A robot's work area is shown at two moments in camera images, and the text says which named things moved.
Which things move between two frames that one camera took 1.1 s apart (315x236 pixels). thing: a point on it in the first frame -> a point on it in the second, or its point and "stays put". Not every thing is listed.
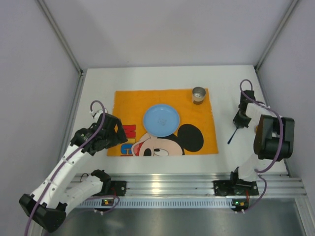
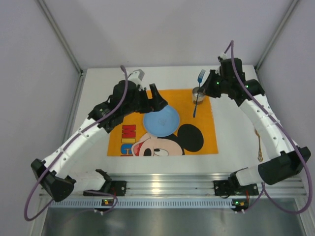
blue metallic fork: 232,136 -> 200,78
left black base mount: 118,188 stays put
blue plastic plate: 161,120 stays put
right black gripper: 241,120 -> 212,85
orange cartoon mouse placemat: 196,134 stays put
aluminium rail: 190,184 stays put
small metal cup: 198,95 stays put
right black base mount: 229,188 stays put
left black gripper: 114,130 -> 149,100
